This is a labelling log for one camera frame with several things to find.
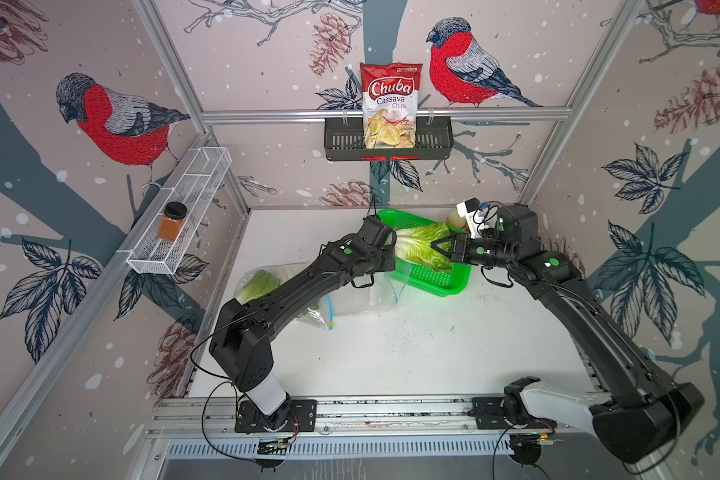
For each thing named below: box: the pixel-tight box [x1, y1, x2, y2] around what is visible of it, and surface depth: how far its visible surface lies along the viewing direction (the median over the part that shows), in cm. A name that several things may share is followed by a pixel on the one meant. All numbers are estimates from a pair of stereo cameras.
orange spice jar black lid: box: [158, 201, 188, 243], surface depth 68 cm
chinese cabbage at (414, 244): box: [395, 223, 456, 273], surface depth 72 cm
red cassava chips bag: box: [360, 63, 423, 149], surface depth 87 cm
